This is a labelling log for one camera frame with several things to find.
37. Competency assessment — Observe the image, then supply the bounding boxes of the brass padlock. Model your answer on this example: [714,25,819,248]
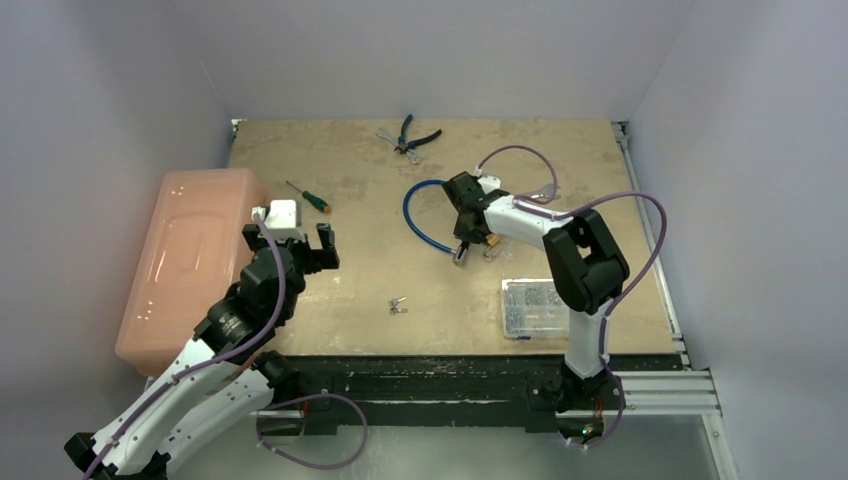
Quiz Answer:
[483,234,501,262]

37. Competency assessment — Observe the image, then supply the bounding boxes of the blue cable lock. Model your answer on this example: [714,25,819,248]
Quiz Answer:
[401,179,470,267]

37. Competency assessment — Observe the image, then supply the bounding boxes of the pair of silver keys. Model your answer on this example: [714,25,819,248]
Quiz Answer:
[388,296,408,315]

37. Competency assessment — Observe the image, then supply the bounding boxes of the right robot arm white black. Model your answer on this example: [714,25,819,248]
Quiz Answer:
[442,172,630,407]

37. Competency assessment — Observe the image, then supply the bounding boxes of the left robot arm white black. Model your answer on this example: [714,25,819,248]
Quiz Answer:
[64,223,340,479]

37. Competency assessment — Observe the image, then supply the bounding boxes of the small silver wrench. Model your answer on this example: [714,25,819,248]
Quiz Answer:
[375,128,422,165]

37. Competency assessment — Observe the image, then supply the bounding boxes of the large silver open wrench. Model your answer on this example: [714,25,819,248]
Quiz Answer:
[518,184,560,205]

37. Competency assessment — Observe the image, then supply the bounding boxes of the pink plastic storage box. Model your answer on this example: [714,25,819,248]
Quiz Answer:
[115,168,270,377]

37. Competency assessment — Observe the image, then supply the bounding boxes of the clear plastic screw box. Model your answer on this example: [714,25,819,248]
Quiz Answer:
[501,278,571,340]

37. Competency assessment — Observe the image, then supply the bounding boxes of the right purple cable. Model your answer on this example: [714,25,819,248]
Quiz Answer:
[476,145,668,452]

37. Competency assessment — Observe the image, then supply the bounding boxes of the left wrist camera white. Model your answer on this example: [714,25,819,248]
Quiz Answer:
[251,199,306,242]

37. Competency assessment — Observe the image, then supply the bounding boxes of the green handled screwdriver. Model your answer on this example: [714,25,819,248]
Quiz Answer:
[285,180,332,214]

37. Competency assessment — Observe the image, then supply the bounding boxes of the blue handled pliers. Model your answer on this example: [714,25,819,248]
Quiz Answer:
[394,114,443,155]

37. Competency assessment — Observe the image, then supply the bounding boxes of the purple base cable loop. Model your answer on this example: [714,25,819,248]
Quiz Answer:
[255,393,369,471]

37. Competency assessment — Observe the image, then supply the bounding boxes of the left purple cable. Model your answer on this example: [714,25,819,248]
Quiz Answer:
[79,210,286,480]

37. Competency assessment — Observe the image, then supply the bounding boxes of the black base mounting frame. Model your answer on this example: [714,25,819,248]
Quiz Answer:
[257,354,682,435]

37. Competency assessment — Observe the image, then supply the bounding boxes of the aluminium rail frame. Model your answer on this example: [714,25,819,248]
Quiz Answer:
[611,121,722,418]

